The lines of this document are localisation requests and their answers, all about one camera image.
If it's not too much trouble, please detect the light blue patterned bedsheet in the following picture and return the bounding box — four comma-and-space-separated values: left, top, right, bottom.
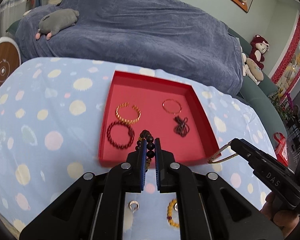
0, 57, 274, 232

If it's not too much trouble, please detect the gold hoop earring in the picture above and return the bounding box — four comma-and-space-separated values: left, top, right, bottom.
128, 200, 139, 213

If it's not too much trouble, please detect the beige plush toy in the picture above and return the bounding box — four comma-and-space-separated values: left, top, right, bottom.
242, 53, 264, 85

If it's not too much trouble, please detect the dark brown bead bracelet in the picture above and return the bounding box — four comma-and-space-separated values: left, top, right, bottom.
135, 129, 156, 173

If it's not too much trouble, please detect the white sheer curtain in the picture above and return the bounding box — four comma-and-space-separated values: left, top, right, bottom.
0, 0, 33, 38

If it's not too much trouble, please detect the green sofa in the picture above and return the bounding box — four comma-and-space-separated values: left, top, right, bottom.
227, 27, 288, 140

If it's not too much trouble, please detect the yellow amber bead bracelet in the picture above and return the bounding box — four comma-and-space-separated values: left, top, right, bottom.
166, 198, 180, 228

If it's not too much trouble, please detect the red cardboard box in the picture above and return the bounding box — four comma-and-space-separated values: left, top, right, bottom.
98, 71, 218, 167

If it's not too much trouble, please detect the red gift bag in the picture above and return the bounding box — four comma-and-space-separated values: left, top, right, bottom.
273, 132, 288, 167

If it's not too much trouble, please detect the round white wooden side table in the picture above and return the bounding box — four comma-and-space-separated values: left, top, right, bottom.
0, 37, 21, 86

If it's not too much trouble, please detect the gold chain cuff bracelet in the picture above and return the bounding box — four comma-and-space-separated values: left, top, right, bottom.
115, 102, 142, 125

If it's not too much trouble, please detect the grey plush mouse toy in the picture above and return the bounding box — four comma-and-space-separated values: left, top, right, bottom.
35, 9, 79, 40

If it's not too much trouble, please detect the thin rose gold bangle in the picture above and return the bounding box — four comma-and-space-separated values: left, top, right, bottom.
162, 99, 183, 115

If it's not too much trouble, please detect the right hand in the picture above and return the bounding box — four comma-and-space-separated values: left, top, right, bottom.
260, 192, 300, 238

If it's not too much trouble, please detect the red monkey plush toy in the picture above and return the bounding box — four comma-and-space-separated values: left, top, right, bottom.
249, 35, 269, 70

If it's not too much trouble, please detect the dark red bead bracelet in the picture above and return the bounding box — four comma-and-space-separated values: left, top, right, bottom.
106, 120, 136, 150

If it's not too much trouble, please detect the dark blue blanket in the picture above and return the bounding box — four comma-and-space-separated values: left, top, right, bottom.
15, 0, 243, 95

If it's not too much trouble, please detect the dark purple bead necklace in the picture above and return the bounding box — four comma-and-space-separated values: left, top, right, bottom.
173, 115, 191, 138

